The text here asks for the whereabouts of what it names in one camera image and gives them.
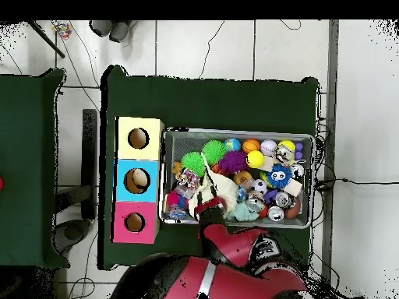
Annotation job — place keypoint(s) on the small colourful object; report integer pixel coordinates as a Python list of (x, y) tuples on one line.
[(61, 29)]

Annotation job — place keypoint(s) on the side table with green cloth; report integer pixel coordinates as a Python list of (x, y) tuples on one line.
[(28, 168)]

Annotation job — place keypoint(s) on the cream muslin cloth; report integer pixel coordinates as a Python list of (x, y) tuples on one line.
[(202, 196)]

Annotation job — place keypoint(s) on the blue fuzzy monster toy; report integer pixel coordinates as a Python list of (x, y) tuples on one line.
[(279, 176)]

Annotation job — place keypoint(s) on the orange basketball toy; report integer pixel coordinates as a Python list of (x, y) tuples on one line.
[(250, 145)]

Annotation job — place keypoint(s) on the black rod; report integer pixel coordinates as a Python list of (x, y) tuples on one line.
[(45, 38)]

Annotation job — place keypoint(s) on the black power adapter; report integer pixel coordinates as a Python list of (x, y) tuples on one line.
[(324, 184)]

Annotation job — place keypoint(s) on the white baseball toy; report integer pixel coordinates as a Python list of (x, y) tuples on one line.
[(268, 147)]

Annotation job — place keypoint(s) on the purple spiky ball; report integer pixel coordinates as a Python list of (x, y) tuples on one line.
[(233, 162)]

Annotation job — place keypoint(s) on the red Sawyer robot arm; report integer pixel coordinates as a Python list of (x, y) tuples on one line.
[(212, 277)]

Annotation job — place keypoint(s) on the wooden box with three holes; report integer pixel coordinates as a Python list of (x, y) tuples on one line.
[(138, 165)]

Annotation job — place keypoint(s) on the yellow tennis ball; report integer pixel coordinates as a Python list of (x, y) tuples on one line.
[(255, 159)]

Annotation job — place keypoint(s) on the blue globe ball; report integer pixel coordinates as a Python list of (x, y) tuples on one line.
[(232, 144)]

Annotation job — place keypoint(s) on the shallow clear mesh bin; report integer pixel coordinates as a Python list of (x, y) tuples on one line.
[(181, 140)]

